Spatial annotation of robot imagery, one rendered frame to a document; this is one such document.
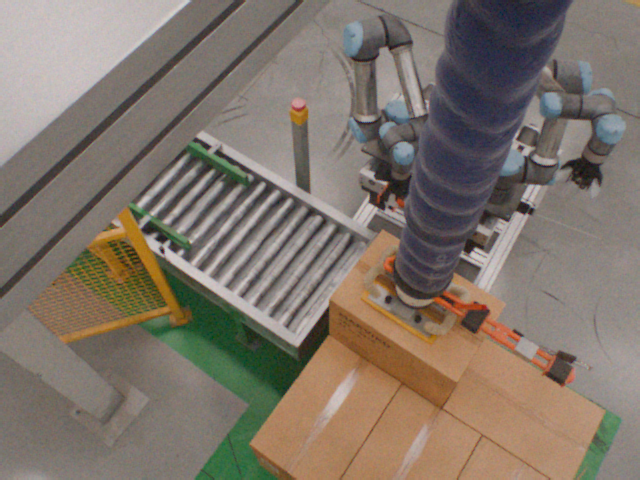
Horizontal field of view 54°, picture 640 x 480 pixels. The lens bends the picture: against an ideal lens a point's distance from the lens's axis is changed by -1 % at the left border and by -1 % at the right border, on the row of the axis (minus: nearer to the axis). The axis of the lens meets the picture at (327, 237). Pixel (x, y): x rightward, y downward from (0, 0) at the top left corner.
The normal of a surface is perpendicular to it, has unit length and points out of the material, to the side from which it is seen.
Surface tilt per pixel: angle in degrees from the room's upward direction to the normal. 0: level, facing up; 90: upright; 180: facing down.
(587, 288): 0
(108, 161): 90
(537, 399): 0
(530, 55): 77
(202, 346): 0
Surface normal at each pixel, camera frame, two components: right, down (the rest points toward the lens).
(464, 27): -0.85, 0.36
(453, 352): 0.00, -0.48
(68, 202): 0.82, 0.50
